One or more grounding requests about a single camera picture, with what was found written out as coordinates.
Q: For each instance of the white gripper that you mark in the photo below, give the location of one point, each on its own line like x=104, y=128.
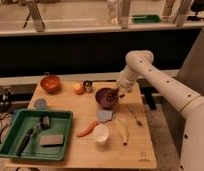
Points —
x=126, y=80

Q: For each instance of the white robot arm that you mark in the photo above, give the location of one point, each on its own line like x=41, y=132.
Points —
x=189, y=103

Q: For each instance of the metal spoon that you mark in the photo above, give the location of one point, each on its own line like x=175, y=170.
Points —
x=134, y=115

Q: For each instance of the purple bowl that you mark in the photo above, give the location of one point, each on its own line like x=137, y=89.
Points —
x=107, y=97

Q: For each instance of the small metal cup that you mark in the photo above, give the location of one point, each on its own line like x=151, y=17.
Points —
x=88, y=85

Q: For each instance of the pale yellow utensil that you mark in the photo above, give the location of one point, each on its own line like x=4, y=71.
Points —
x=122, y=129

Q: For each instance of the orange fruit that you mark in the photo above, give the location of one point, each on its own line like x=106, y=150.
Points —
x=78, y=88

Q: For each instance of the wooden table board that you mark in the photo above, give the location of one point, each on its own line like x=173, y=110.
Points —
x=85, y=153

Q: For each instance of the green object in background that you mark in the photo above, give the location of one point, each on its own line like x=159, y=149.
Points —
x=139, y=19

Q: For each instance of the white plastic cup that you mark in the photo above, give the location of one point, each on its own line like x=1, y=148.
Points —
x=100, y=134

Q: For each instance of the orange carrot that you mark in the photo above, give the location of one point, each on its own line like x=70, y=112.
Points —
x=88, y=130

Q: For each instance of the orange bowl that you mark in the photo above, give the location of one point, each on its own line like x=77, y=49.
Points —
x=50, y=83

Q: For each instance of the green plastic tray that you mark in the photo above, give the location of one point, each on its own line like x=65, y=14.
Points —
x=27, y=129

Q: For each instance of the grey round lid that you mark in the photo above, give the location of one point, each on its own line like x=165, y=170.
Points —
x=40, y=103

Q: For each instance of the grey sponge block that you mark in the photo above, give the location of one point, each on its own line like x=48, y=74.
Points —
x=51, y=140

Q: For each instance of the black handled brush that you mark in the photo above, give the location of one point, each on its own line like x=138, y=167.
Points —
x=42, y=124

